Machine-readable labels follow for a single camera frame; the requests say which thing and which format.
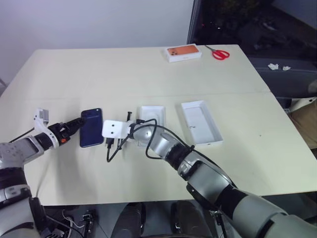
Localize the dark grey seat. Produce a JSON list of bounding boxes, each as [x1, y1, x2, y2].
[[247, 56, 317, 100]]

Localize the dark rounded shape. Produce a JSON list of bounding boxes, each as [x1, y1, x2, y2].
[[170, 200, 215, 238], [118, 201, 147, 238]]

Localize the tan object beside table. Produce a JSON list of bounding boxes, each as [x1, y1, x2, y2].
[[284, 96, 317, 150]]

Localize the tangle of wires under table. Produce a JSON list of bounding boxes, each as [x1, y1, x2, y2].
[[43, 207, 98, 238]]

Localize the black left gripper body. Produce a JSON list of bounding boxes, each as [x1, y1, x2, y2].
[[48, 120, 73, 147]]

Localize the dark blue smartphone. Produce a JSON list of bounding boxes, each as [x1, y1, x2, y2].
[[79, 107, 105, 149]]

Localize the dark window with grey frame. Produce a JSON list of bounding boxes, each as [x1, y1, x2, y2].
[[186, 0, 317, 59]]

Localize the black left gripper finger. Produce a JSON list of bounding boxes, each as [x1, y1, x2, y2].
[[64, 117, 84, 129], [65, 124, 82, 136]]

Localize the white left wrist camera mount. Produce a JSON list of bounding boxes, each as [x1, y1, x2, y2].
[[33, 107, 60, 147]]

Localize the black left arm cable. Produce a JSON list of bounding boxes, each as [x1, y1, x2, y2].
[[8, 126, 38, 144]]

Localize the white phone box lid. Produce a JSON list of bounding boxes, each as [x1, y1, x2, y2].
[[180, 100, 224, 147]]

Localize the white phone box base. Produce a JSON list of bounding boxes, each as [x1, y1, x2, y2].
[[136, 106, 166, 147]]

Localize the white box with orange phone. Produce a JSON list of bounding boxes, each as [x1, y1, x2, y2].
[[163, 45, 203, 63]]

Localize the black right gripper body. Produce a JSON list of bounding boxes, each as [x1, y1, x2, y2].
[[114, 137, 127, 149]]

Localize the red handled scissors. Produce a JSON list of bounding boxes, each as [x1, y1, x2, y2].
[[204, 45, 231, 61]]

